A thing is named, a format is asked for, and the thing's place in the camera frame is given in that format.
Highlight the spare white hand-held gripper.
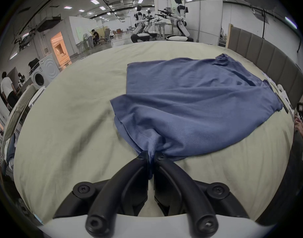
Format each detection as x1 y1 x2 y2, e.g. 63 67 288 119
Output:
276 84 295 115

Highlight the grey padded headboard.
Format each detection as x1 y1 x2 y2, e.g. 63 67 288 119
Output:
227 23 303 104

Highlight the white washing machine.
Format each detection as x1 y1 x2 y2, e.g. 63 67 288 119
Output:
28 54 61 87

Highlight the blue shirt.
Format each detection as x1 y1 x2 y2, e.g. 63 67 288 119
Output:
110 54 284 179

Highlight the bed with beige sheet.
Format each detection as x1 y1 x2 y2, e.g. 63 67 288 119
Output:
14 41 297 226

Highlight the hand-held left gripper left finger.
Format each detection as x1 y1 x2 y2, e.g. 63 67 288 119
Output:
52 151 152 237

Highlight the person's right hand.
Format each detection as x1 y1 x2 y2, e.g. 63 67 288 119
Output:
294 117 303 144

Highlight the person's body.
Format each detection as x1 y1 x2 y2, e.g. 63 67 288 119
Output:
256 138 303 226

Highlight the white humanoid robot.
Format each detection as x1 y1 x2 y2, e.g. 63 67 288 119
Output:
158 0 195 42
130 5 157 43

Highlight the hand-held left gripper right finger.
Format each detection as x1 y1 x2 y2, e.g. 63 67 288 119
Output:
153 151 250 237

